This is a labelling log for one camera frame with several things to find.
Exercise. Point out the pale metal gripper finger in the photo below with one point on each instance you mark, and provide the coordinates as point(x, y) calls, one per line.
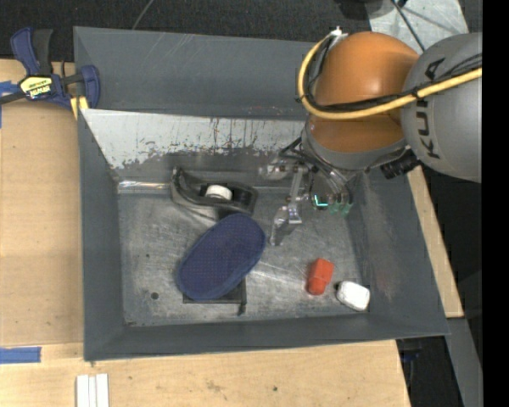
point(293, 215)
point(276, 229)

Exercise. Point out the black tape dispenser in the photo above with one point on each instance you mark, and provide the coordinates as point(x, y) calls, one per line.
point(233, 197)

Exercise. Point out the blue oval case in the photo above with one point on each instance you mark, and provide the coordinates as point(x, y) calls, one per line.
point(222, 254)

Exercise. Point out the red small bottle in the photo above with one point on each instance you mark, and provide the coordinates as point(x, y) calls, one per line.
point(320, 276)

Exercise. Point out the dark green flat block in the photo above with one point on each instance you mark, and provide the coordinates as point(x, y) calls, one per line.
point(237, 297)

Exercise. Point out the white small block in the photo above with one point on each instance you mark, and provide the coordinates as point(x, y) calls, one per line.
point(354, 296)

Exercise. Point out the grey metal bin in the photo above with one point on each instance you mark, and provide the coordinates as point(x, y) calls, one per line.
point(161, 74)

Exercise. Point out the black cylinder on white bracket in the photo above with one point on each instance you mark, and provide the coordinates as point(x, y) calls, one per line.
point(398, 168)

